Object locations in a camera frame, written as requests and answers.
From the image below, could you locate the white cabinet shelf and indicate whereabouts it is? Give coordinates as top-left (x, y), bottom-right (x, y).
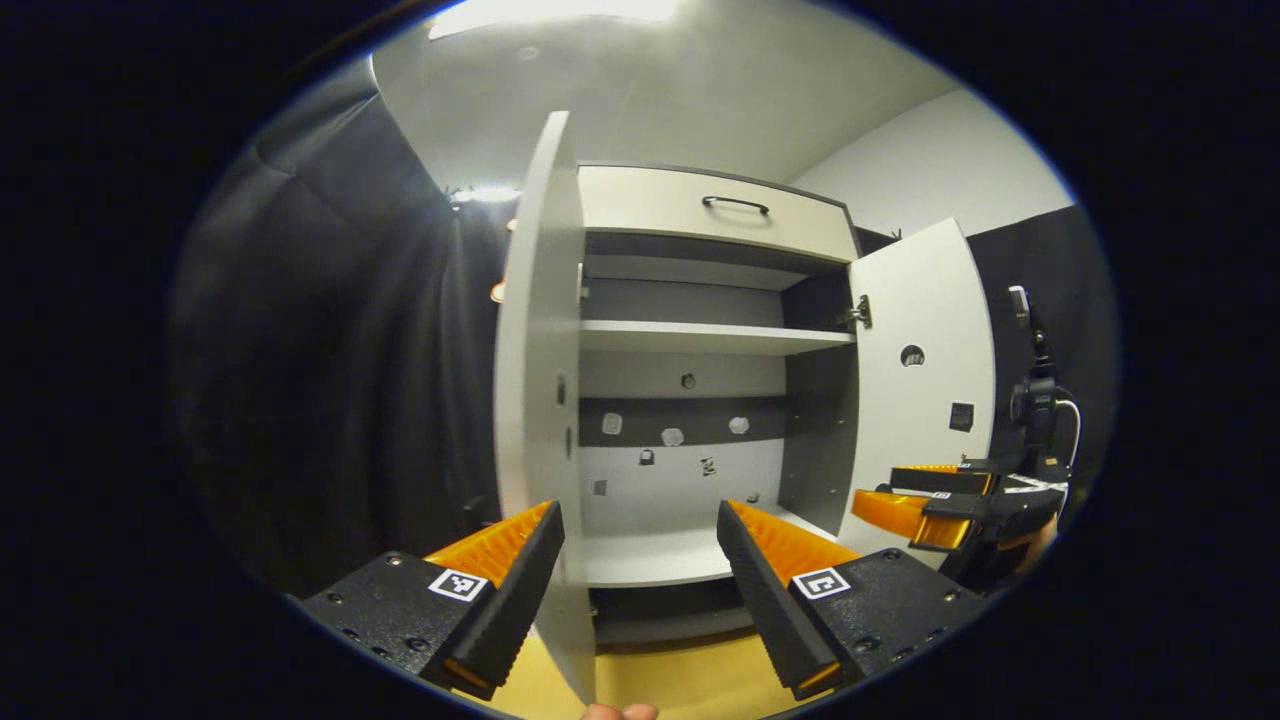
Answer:
top-left (578, 318), bottom-right (858, 358)

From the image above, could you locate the white double-door shoe cabinet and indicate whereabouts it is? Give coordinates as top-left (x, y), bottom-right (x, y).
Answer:
top-left (575, 163), bottom-right (866, 653)

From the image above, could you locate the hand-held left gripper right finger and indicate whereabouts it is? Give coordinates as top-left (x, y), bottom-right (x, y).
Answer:
top-left (717, 498), bottom-right (988, 701)

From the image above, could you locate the white shoe cabinet door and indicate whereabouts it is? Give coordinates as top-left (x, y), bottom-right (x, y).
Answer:
top-left (838, 217), bottom-right (999, 561)
top-left (494, 110), bottom-right (599, 706)

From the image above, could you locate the ceiling light strip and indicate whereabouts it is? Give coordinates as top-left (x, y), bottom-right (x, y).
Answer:
top-left (428, 0), bottom-right (683, 41)

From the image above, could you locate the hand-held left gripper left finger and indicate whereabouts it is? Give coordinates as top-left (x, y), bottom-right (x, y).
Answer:
top-left (300, 500), bottom-right (566, 701)

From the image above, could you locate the white cabinet drawer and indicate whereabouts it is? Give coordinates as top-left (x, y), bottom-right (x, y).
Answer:
top-left (577, 164), bottom-right (861, 265)

